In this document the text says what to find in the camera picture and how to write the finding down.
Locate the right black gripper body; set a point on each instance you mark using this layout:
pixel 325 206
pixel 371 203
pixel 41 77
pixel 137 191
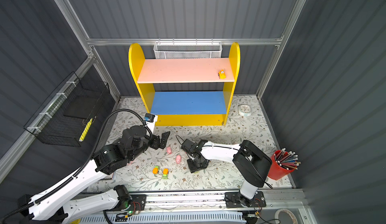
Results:
pixel 193 165

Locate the bundle of coloured pencils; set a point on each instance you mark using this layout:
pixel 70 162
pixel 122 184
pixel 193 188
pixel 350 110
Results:
pixel 288 160

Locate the white wire mesh basket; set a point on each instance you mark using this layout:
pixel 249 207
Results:
pixel 187 49

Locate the white tape roll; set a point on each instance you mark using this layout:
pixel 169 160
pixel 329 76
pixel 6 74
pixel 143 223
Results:
pixel 285 216

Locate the green toy car orange top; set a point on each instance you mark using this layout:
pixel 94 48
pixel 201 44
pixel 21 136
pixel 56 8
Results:
pixel 165 173

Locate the white slotted cable duct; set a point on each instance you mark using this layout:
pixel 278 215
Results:
pixel 218 217

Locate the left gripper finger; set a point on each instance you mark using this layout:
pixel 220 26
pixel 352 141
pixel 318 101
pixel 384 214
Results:
pixel 164 139
pixel 154 142

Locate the pink pig toy lower centre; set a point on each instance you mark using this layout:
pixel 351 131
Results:
pixel 178 159

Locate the red cup holder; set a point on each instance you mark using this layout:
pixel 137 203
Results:
pixel 276 172

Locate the orange toy car green base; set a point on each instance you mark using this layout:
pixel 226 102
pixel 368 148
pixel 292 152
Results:
pixel 156 170

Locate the yellow green marker pen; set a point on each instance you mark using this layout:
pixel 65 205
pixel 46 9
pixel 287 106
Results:
pixel 85 131

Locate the floral patterned table mat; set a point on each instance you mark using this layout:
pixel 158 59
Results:
pixel 218 175

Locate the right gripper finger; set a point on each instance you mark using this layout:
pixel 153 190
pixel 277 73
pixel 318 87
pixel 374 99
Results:
pixel 188 145
pixel 196 166

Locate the orange yellow toy car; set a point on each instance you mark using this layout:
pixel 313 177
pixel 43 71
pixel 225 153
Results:
pixel 222 74

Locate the yellow shelf pink blue boards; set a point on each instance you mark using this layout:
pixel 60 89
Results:
pixel 185 108

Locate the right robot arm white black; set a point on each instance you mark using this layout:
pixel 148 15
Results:
pixel 251 162

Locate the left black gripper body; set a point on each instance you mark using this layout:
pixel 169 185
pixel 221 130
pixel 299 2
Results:
pixel 144 147

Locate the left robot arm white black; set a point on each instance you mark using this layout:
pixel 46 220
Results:
pixel 57 205

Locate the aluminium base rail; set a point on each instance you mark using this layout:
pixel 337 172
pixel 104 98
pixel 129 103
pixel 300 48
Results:
pixel 214 200

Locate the black wire basket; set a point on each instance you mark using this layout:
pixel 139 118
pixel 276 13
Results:
pixel 64 118

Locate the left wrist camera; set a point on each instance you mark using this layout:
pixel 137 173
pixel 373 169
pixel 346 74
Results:
pixel 151 120

